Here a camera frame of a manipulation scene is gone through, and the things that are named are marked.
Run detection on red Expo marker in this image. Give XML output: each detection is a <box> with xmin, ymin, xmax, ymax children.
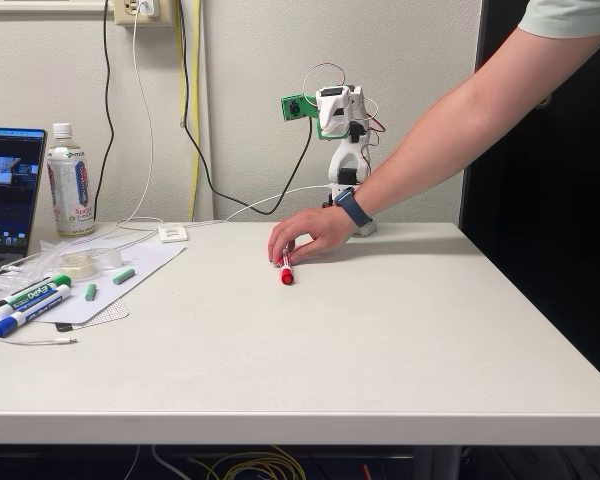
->
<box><xmin>278</xmin><ymin>247</ymin><xmax>297</xmax><ymax>287</ymax></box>

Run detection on green Expo marker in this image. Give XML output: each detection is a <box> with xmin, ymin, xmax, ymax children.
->
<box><xmin>0</xmin><ymin>272</ymin><xmax>73</xmax><ymax>322</ymax></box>

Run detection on blue Expo marker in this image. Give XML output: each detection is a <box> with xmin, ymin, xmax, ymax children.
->
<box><xmin>0</xmin><ymin>283</ymin><xmax>75</xmax><ymax>339</ymax></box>

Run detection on person's hand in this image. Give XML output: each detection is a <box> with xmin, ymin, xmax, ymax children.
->
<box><xmin>267</xmin><ymin>204</ymin><xmax>359</xmax><ymax>267</ymax></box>

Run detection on blue wrist watch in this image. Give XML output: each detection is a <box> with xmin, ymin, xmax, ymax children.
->
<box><xmin>333</xmin><ymin>186</ymin><xmax>374</xmax><ymax>232</ymax></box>

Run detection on white USB hub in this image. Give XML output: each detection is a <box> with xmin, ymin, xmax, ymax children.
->
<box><xmin>157</xmin><ymin>223</ymin><xmax>189</xmax><ymax>245</ymax></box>

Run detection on white mesh mat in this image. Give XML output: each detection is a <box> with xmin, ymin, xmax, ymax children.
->
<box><xmin>24</xmin><ymin>238</ymin><xmax>189</xmax><ymax>331</ymax></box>

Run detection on black door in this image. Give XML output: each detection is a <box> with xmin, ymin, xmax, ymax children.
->
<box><xmin>458</xmin><ymin>0</ymin><xmax>600</xmax><ymax>392</ymax></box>

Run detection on clear plastic drink bottle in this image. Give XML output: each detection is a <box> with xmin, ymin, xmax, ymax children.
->
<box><xmin>46</xmin><ymin>122</ymin><xmax>97</xmax><ymax>238</ymax></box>

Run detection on clear tape roll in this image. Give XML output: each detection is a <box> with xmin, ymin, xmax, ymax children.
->
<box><xmin>59</xmin><ymin>246</ymin><xmax>126</xmax><ymax>279</ymax></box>

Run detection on open laptop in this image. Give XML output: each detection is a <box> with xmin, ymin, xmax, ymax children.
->
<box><xmin>0</xmin><ymin>126</ymin><xmax>49</xmax><ymax>279</ymax></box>

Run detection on clear plastic bags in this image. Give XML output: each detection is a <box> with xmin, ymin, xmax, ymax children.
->
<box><xmin>0</xmin><ymin>239</ymin><xmax>74</xmax><ymax>307</ymax></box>

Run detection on green gripper camera module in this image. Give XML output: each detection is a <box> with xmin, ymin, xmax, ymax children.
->
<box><xmin>280</xmin><ymin>92</ymin><xmax>351</xmax><ymax>143</ymax></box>

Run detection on red black servo wire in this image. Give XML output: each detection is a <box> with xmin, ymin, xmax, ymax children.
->
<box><xmin>301</xmin><ymin>61</ymin><xmax>349</xmax><ymax>102</ymax></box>

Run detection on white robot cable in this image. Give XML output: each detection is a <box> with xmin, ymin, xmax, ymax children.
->
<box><xmin>182</xmin><ymin>184</ymin><xmax>339</xmax><ymax>229</ymax></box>

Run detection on long yellow cable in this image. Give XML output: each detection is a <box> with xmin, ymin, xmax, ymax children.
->
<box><xmin>189</xmin><ymin>0</ymin><xmax>204</xmax><ymax>223</ymax></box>

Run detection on black camera cable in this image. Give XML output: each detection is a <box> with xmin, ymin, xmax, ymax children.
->
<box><xmin>176</xmin><ymin>0</ymin><xmax>314</xmax><ymax>217</ymax></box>

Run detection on white charger cable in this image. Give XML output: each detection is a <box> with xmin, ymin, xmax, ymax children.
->
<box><xmin>99</xmin><ymin>9</ymin><xmax>167</xmax><ymax>246</ymax></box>

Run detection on beige wall outlet plate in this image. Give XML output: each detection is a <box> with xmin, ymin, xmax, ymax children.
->
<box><xmin>112</xmin><ymin>0</ymin><xmax>175</xmax><ymax>29</ymax></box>

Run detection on thin black power cable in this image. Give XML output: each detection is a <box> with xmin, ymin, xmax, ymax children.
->
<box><xmin>92</xmin><ymin>0</ymin><xmax>117</xmax><ymax>224</ymax></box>

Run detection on yellow cable bundle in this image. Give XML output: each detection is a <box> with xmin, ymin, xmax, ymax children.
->
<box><xmin>187</xmin><ymin>444</ymin><xmax>307</xmax><ymax>480</ymax></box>

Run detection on thin white lightning cable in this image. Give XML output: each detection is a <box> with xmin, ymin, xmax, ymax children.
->
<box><xmin>0</xmin><ymin>327</ymin><xmax>79</xmax><ymax>348</ymax></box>

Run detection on grey cable under table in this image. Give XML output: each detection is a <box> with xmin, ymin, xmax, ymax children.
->
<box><xmin>151</xmin><ymin>444</ymin><xmax>194</xmax><ymax>480</ymax></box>

